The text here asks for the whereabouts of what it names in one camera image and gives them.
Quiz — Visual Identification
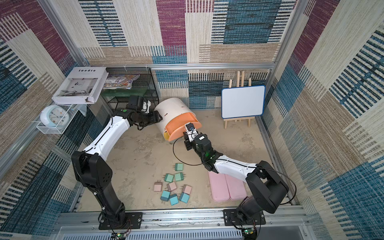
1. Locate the white round drawer cabinet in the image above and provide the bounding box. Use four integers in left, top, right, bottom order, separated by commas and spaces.
155, 98, 197, 135

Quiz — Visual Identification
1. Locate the green plug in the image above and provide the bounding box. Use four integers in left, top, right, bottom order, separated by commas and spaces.
174, 172, 185, 182
164, 174, 175, 183
174, 163, 184, 172

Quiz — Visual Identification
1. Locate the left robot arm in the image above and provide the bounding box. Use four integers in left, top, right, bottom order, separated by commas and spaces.
71, 108, 163, 228

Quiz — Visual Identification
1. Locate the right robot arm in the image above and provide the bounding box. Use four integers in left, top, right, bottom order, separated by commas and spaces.
183, 123, 289, 225

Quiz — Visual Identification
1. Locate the green book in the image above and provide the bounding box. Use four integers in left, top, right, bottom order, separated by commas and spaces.
101, 88, 147, 97

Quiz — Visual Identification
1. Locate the wooden easel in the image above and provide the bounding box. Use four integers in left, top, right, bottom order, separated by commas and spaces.
222, 71, 253, 129

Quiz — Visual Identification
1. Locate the pink plug right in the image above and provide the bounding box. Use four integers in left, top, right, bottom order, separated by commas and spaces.
182, 185, 192, 195

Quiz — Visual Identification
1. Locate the pink plug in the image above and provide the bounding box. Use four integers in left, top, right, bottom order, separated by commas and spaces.
182, 185, 192, 195
167, 182, 178, 192
154, 181, 163, 193

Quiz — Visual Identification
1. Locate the colourful snack bag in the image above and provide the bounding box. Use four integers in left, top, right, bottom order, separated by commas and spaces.
103, 75, 140, 90

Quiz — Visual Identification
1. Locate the pink case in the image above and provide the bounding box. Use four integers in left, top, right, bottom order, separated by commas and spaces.
209, 172, 247, 202

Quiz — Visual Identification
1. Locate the pink plug middle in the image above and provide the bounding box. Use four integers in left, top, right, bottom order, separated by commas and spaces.
167, 182, 178, 192

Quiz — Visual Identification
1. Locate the blue plug right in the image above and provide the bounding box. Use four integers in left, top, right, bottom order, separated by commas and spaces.
179, 192, 190, 204

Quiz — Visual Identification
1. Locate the blue plug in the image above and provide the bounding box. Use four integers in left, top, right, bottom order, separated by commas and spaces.
169, 194, 179, 206
179, 192, 190, 204
160, 191, 171, 202

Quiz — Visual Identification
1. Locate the blue framed whiteboard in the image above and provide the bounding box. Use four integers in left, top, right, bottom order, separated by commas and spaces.
221, 85, 266, 120

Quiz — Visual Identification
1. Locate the pink plug left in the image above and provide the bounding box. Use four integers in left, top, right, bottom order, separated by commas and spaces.
154, 181, 163, 193

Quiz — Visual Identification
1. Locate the blue plug middle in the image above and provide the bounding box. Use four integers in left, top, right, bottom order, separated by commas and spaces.
169, 194, 179, 206

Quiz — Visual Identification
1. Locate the blue plug left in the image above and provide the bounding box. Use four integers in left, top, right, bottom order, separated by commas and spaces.
160, 191, 171, 202

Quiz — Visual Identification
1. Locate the white magazine box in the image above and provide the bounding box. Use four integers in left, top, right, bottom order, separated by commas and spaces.
52, 67, 109, 105

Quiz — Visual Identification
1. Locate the white alarm clock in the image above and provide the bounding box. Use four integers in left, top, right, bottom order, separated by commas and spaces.
40, 105, 71, 128

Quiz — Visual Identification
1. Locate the black wire shelf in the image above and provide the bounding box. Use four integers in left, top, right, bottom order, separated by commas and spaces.
102, 68, 160, 110

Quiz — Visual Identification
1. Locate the clear wire basket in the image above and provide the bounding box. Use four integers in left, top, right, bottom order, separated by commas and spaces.
32, 105, 87, 135

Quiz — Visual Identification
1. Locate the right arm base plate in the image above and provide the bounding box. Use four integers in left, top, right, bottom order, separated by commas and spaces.
223, 209, 266, 227

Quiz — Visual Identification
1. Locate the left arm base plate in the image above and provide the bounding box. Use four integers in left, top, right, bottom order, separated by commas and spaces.
98, 212, 143, 230

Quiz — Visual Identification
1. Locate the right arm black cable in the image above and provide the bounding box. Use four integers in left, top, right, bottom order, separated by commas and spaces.
172, 136, 298, 206

